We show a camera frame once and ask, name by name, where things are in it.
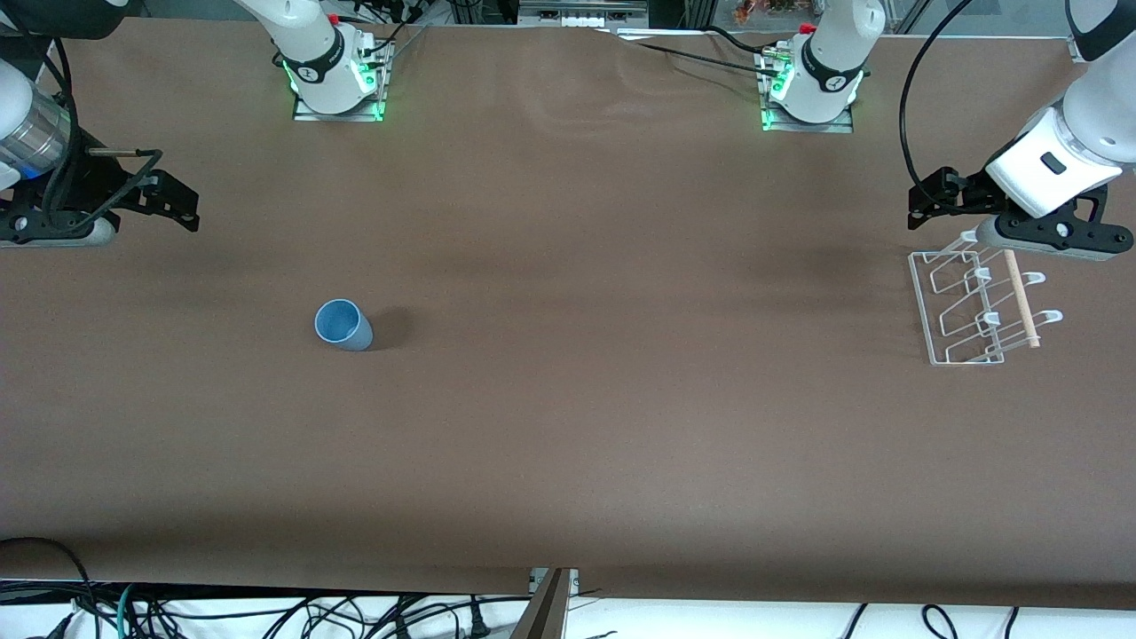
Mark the blue plastic cup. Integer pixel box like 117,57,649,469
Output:
314,298,375,352

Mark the white power strip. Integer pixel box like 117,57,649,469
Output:
518,0,650,28

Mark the brown table cover sheet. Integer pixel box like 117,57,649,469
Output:
0,18,1136,613

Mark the dark metal beam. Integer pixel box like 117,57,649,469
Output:
509,570,571,639

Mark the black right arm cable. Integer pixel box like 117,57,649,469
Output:
18,34,166,233

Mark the white wire cup rack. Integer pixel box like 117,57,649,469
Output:
908,231,1064,367

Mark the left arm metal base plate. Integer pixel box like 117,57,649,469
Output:
760,46,856,135

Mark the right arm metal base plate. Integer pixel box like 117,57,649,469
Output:
292,39,390,124

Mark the black cable on table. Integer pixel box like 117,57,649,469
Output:
706,24,793,57
617,35,780,77

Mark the silver metal bracket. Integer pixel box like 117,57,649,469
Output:
529,567,580,597

